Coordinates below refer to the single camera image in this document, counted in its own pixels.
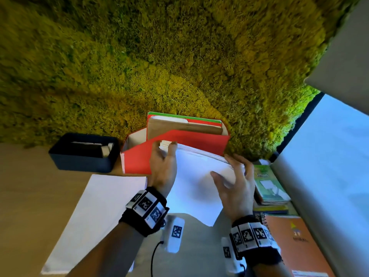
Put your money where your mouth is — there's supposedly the orange spiral notebook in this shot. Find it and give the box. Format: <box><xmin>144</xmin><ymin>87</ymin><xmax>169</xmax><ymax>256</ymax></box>
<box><xmin>261</xmin><ymin>214</ymin><xmax>337</xmax><ymax>277</ymax></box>

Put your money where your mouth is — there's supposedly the red file holder box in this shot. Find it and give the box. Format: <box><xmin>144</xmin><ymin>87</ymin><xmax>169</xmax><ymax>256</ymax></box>
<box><xmin>120</xmin><ymin>127</ymin><xmax>231</xmax><ymax>175</ymax></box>

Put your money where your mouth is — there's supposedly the green moss wall panel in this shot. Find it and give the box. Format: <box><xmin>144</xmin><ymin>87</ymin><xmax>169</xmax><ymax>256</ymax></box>
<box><xmin>0</xmin><ymin>0</ymin><xmax>362</xmax><ymax>162</ymax></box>

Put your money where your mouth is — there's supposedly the person's left forearm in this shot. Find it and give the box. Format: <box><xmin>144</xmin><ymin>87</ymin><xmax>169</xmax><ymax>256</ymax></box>
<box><xmin>66</xmin><ymin>222</ymin><xmax>145</xmax><ymax>277</ymax></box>

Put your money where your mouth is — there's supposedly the green folder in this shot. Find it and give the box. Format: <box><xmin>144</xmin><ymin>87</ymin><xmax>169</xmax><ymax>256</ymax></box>
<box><xmin>147</xmin><ymin>111</ymin><xmax>223</xmax><ymax>124</ymax></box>

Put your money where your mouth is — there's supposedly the stack of white papers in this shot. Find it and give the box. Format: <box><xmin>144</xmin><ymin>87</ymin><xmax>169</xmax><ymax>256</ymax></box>
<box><xmin>159</xmin><ymin>140</ymin><xmax>246</xmax><ymax>227</ymax></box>

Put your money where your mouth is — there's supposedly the green book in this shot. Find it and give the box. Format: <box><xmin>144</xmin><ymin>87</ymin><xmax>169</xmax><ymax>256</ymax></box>
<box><xmin>253</xmin><ymin>165</ymin><xmax>291</xmax><ymax>203</ymax></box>

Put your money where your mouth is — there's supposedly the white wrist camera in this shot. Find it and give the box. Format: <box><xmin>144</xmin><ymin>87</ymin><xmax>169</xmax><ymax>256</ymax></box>
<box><xmin>221</xmin><ymin>237</ymin><xmax>246</xmax><ymax>274</ymax></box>
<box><xmin>161</xmin><ymin>215</ymin><xmax>185</xmax><ymax>254</ymax></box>

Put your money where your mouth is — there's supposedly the brown folder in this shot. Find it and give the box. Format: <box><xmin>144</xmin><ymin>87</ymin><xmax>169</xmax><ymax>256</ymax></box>
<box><xmin>147</xmin><ymin>116</ymin><xmax>224</xmax><ymax>141</ymax></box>

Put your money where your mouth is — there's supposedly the grey panel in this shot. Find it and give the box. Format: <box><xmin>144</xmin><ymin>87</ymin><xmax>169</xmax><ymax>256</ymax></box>
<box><xmin>304</xmin><ymin>0</ymin><xmax>369</xmax><ymax>116</ymax></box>

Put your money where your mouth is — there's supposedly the black marker wristband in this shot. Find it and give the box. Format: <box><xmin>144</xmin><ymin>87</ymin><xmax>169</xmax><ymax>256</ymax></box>
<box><xmin>119</xmin><ymin>186</ymin><xmax>170</xmax><ymax>238</ymax></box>
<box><xmin>229</xmin><ymin>215</ymin><xmax>283</xmax><ymax>267</ymax></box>

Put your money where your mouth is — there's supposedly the person's right forearm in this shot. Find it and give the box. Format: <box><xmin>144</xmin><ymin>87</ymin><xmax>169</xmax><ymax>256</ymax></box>
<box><xmin>248</xmin><ymin>261</ymin><xmax>292</xmax><ymax>277</ymax></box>

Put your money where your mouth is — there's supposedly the person's left hand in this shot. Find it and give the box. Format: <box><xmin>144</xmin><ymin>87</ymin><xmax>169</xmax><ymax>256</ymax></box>
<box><xmin>148</xmin><ymin>140</ymin><xmax>178</xmax><ymax>197</ymax></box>

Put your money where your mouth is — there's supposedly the person's grey clothing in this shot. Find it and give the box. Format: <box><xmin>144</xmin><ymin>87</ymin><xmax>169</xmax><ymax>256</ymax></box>
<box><xmin>134</xmin><ymin>212</ymin><xmax>234</xmax><ymax>277</ymax></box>

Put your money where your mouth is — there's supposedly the dark blue tray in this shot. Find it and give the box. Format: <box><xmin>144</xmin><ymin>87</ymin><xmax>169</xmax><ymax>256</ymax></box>
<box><xmin>48</xmin><ymin>133</ymin><xmax>120</xmax><ymax>174</ymax></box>

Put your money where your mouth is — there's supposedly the person's right hand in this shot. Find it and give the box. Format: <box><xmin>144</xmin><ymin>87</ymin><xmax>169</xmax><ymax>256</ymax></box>
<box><xmin>210</xmin><ymin>154</ymin><xmax>256</xmax><ymax>224</ymax></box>

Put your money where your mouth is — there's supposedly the stack of books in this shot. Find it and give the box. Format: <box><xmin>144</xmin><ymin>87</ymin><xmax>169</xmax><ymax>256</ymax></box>
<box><xmin>253</xmin><ymin>199</ymin><xmax>292</xmax><ymax>216</ymax></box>

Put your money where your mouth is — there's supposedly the white paper sheet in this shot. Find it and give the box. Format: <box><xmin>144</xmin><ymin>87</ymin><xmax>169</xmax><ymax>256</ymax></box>
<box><xmin>41</xmin><ymin>174</ymin><xmax>148</xmax><ymax>275</ymax></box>

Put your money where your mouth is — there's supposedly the black cable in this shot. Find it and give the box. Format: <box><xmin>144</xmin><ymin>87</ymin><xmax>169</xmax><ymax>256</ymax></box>
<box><xmin>150</xmin><ymin>241</ymin><xmax>164</xmax><ymax>277</ymax></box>

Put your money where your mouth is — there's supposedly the white window blind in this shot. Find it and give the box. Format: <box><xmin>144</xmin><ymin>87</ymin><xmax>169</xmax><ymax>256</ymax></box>
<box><xmin>271</xmin><ymin>93</ymin><xmax>369</xmax><ymax>277</ymax></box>

